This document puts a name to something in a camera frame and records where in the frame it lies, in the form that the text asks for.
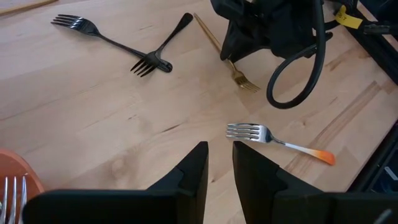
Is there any orange plastic bin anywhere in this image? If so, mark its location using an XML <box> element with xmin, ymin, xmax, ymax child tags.
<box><xmin>0</xmin><ymin>148</ymin><xmax>45</xmax><ymax>224</ymax></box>

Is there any black fork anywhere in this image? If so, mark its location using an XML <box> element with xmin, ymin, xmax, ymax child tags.
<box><xmin>129</xmin><ymin>12</ymin><xmax>194</xmax><ymax>78</ymax></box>
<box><xmin>50</xmin><ymin>13</ymin><xmax>174</xmax><ymax>74</ymax></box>

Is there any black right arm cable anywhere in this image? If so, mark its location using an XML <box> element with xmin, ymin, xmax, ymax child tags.
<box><xmin>266</xmin><ymin>0</ymin><xmax>334</xmax><ymax>110</ymax></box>

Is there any black aluminium table frame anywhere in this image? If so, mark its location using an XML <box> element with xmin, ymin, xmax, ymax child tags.
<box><xmin>337</xmin><ymin>18</ymin><xmax>398</xmax><ymax>194</ymax></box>

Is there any gold fork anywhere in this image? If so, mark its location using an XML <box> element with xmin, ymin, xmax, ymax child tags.
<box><xmin>193</xmin><ymin>12</ymin><xmax>261</xmax><ymax>93</ymax></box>

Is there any silver fork orange handle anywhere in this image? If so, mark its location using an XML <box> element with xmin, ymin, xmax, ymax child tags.
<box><xmin>0</xmin><ymin>175</ymin><xmax>28</xmax><ymax>224</ymax></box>
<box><xmin>226</xmin><ymin>123</ymin><xmax>336</xmax><ymax>166</ymax></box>

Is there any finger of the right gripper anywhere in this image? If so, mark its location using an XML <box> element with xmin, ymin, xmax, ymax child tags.
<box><xmin>248</xmin><ymin>18</ymin><xmax>272</xmax><ymax>51</ymax></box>
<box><xmin>220</xmin><ymin>19</ymin><xmax>249</xmax><ymax>60</ymax></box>

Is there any yellow cable label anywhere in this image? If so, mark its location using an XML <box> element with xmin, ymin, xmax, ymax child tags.
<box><xmin>335</xmin><ymin>5</ymin><xmax>364</xmax><ymax>30</ymax></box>

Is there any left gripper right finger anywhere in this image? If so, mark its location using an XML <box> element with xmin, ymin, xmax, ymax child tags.
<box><xmin>233</xmin><ymin>141</ymin><xmax>398</xmax><ymax>224</ymax></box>

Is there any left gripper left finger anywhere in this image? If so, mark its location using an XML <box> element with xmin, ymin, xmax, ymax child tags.
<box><xmin>23</xmin><ymin>141</ymin><xmax>209</xmax><ymax>224</ymax></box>

